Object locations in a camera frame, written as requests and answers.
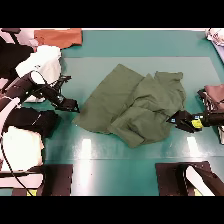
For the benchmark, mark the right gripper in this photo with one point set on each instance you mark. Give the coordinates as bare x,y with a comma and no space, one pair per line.
186,121

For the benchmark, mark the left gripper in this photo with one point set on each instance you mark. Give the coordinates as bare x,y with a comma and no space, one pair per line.
65,103

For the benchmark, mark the green shirt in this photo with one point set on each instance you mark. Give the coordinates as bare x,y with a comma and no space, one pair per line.
130,103

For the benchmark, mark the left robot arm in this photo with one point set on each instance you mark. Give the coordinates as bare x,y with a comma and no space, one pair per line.
23,87

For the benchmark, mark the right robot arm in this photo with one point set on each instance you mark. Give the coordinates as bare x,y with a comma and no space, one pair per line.
213,118

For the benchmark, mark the black garment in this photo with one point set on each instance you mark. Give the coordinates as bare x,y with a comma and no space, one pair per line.
31,120
13,60
202,96

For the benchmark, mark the orange garment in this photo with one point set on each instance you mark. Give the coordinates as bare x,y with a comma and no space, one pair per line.
60,37

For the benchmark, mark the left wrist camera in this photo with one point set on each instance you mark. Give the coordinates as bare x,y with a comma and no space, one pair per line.
62,80

